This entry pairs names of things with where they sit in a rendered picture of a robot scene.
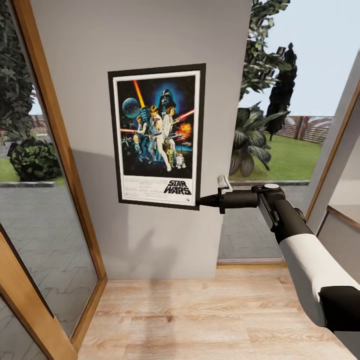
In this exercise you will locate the poster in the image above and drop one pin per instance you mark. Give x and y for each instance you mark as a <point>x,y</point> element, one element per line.
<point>157,117</point>

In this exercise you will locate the door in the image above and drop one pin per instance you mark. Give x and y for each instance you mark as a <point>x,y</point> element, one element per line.
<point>52,275</point>

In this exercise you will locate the fixed window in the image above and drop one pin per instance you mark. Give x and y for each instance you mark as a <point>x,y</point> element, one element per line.
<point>300,85</point>

